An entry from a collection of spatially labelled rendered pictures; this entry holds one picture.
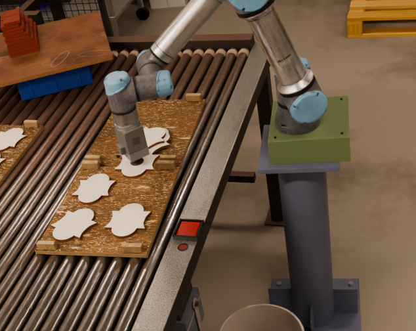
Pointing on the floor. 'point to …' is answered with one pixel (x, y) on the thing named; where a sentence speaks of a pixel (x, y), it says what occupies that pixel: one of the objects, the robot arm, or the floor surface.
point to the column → (310, 249)
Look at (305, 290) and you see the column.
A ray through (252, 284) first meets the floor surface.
